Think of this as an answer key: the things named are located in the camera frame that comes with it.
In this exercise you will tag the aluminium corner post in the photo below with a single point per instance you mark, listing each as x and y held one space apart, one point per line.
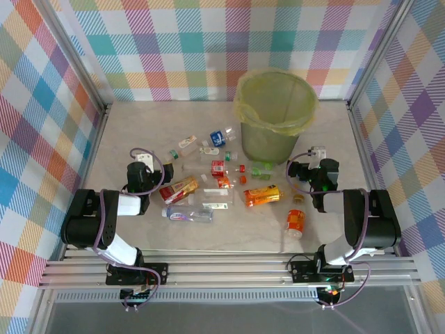
74 52
377 52

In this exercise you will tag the orange label gold cap bottle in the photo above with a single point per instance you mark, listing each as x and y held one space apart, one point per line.
295 219

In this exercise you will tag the green terminal controller board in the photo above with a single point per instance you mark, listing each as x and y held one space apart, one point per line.
139 295

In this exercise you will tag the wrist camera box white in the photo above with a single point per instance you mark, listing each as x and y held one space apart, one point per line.
144 159
319 153

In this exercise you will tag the large orange juice bottle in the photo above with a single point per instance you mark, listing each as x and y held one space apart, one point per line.
262 196

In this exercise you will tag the purple label water bottle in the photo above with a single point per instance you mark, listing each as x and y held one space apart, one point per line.
184 215

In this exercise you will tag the red cola label clear bottle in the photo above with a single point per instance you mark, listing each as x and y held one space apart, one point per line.
217 167

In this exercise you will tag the orange lit controller board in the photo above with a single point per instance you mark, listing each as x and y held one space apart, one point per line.
328 291

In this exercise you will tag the metal mesh waste bin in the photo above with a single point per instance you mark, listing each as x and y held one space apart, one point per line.
264 146

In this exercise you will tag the red and yellow snack packet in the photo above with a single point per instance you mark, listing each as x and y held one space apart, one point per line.
177 189

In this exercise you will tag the long aluminium base rail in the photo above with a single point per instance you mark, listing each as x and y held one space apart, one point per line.
226 271

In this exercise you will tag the blue label clear bottle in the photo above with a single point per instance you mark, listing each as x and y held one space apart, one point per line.
217 137

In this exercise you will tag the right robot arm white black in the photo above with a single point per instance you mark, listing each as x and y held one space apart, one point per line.
375 222

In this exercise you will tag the flower label green band bottle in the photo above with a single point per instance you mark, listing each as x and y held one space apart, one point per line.
208 151

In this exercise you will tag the yellow plastic bin liner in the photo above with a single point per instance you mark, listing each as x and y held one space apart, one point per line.
250 116

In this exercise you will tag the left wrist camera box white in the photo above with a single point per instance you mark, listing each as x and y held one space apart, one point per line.
144 159

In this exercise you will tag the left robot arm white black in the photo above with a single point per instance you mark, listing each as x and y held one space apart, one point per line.
83 222

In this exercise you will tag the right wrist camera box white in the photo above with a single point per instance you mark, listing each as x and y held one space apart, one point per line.
319 153

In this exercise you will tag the white label clear bottle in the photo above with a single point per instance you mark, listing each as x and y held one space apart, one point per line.
208 198

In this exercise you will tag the white orange label bottle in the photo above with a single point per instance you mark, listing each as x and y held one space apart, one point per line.
187 142

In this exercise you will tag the aluminium side rail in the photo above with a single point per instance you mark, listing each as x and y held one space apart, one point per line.
362 146
95 146

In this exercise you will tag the green lime label bottle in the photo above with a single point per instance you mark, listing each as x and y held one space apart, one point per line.
259 171

